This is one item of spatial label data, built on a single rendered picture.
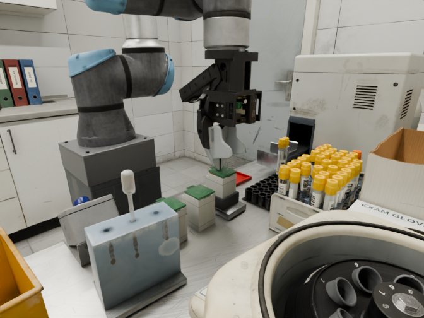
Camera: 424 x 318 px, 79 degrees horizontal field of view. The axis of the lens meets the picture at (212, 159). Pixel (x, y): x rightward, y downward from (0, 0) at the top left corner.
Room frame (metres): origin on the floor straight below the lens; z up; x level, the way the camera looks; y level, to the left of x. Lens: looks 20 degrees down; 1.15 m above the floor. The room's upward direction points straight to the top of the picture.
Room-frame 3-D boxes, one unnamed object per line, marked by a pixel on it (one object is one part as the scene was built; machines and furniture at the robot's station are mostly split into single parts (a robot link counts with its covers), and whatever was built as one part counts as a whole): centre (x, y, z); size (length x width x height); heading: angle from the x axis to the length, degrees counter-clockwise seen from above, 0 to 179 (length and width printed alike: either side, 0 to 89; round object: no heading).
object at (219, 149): (0.44, -0.02, 1.00); 0.06 x 0.03 x 0.09; 45
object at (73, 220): (0.33, 0.18, 0.92); 0.13 x 0.07 x 0.08; 45
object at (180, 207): (0.36, 0.07, 0.91); 0.05 x 0.04 x 0.07; 45
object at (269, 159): (0.70, -0.22, 0.92); 0.21 x 0.07 x 0.05; 135
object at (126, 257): (0.26, 0.09, 0.92); 0.10 x 0.07 x 0.10; 127
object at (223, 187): (0.46, -0.02, 0.92); 0.05 x 0.04 x 0.06; 46
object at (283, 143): (0.52, -0.16, 0.93); 0.17 x 0.09 x 0.11; 135
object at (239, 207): (0.46, -0.02, 0.89); 0.09 x 0.05 x 0.04; 46
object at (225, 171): (0.46, -0.02, 0.95); 0.05 x 0.04 x 0.01; 46
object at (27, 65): (1.98, 1.37, 1.03); 0.26 x 0.08 x 0.31; 44
